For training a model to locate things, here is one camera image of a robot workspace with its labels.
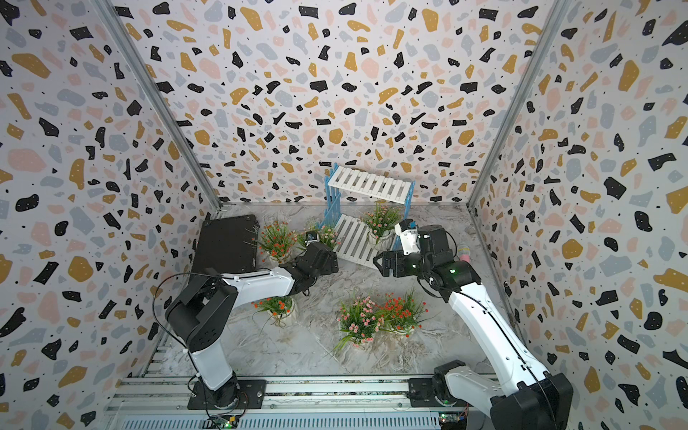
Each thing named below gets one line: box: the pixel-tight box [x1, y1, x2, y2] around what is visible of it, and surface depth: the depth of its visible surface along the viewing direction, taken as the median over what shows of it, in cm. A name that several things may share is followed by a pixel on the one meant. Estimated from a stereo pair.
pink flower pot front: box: [328, 296, 385, 356], surface depth 76 cm
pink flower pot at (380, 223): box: [359, 205, 403, 251], surface depth 99 cm
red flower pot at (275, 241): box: [250, 220, 299, 265], surface depth 94 cm
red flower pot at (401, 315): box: [374, 292, 441, 337], surface depth 78 cm
